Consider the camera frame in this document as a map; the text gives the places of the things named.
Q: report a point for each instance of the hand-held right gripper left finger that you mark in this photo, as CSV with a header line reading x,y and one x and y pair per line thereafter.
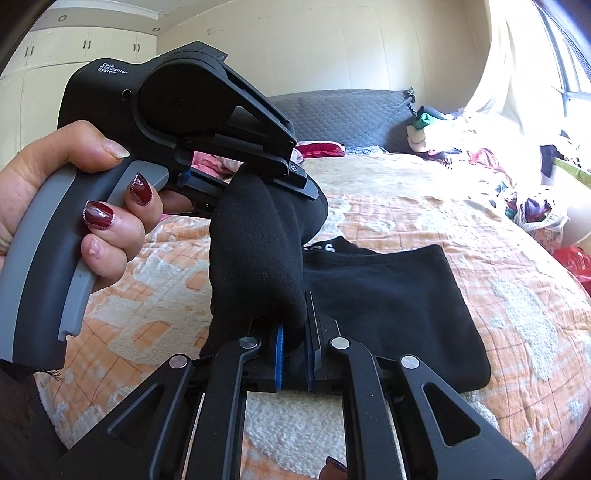
x,y
280,360

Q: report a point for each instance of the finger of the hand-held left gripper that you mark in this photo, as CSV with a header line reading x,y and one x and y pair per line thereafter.
x,y
203,189
272,147

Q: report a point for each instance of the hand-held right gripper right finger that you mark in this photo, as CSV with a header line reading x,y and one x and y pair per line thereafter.
x,y
313,369

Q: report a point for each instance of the black sock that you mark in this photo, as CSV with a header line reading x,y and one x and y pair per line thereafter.
x,y
258,249

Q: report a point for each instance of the black garment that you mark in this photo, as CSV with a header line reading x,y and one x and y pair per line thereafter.
x,y
392,300

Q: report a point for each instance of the light pink clothes pile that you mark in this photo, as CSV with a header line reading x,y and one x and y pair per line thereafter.
x,y
210,161

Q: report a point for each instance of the mixed clothes pile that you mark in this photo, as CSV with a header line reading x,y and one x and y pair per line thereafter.
x,y
429,134

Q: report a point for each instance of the plastic bag of clothes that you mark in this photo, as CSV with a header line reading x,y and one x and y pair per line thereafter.
x,y
531,207

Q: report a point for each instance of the person's right hand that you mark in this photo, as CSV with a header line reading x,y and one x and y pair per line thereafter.
x,y
333,470

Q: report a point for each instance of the person's left hand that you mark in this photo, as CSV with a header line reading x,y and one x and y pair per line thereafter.
x,y
37,157

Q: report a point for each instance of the red cloth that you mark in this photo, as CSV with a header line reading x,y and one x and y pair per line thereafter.
x,y
321,150

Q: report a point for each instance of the grey quilted headboard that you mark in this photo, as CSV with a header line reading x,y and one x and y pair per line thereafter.
x,y
351,115

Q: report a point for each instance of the blue patterned cloth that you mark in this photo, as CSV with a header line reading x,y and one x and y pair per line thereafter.
x,y
367,150

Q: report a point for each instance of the cream wardrobe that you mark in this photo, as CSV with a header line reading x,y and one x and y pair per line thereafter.
x,y
46,69

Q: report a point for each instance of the peach quilted blanket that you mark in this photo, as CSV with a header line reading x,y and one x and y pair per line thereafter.
x,y
461,221

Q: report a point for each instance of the white curtain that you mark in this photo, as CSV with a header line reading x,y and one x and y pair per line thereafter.
x,y
512,69

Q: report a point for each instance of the dark cloth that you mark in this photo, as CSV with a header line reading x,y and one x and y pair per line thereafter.
x,y
23,424

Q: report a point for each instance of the red plastic bag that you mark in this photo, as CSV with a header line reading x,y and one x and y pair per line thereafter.
x,y
575,261

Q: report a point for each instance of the yellow-green cloth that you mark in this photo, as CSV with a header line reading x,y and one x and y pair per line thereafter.
x,y
575,170

